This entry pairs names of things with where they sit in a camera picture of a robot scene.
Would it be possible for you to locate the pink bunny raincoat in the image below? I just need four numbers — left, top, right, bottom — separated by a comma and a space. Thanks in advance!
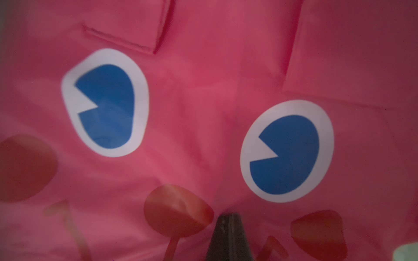
1, 1, 418, 261

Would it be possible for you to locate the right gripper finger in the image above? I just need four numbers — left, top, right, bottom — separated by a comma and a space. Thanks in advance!
205, 213, 254, 261

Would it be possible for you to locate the white tape roll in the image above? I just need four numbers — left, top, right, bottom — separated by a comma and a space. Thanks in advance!
393, 242, 418, 261

